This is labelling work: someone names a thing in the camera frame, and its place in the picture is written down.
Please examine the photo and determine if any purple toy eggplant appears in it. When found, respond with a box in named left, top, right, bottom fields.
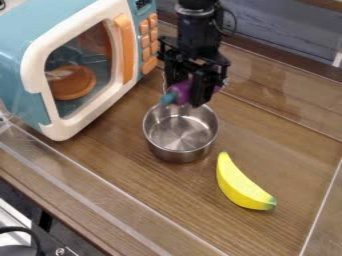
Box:
left=158, top=79, right=223, bottom=106

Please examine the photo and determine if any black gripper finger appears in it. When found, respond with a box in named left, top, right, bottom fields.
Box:
left=164, top=53, right=193, bottom=87
left=189, top=65, right=227, bottom=108

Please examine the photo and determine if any orange microwave turntable plate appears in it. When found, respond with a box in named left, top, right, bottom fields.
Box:
left=45, top=65, right=96, bottom=100

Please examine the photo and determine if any black cable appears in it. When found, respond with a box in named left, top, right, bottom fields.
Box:
left=0, top=226, right=48, bottom=256

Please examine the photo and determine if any small silver pot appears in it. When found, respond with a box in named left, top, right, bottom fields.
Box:
left=141, top=104, right=219, bottom=163

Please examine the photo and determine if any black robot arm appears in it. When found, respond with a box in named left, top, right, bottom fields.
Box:
left=157, top=0, right=231, bottom=108

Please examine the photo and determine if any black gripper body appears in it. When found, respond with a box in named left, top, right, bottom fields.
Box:
left=158, top=8, right=229, bottom=73

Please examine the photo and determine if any blue white toy microwave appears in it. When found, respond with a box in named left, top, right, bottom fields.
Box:
left=0, top=0, right=158, bottom=141

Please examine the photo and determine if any yellow toy banana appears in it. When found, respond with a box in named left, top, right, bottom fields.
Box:
left=216, top=152, right=277, bottom=211

